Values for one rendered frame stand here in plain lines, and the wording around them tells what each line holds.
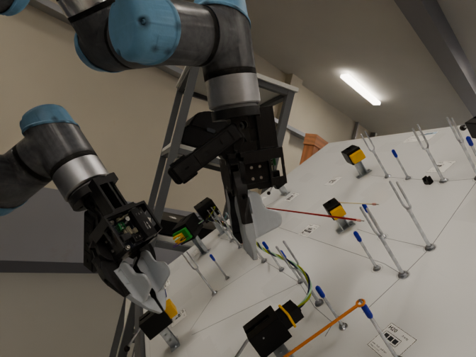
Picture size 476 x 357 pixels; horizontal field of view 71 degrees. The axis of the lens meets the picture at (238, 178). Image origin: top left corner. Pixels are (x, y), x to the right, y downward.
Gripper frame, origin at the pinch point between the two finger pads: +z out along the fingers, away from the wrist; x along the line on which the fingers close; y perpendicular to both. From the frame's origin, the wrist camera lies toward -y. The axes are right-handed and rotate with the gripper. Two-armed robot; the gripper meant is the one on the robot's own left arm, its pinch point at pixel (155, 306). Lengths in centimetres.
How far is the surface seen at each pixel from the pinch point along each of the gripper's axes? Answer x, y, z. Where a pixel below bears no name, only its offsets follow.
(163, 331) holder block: 14.4, -28.0, 5.8
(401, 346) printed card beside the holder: 14.4, 21.2, 23.5
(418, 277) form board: 26.9, 23.6, 20.9
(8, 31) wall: 133, -190, -283
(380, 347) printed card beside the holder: 14.2, 18.4, 22.8
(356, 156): 68, 13, 0
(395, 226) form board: 42.6, 19.7, 15.9
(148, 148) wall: 250, -253, -163
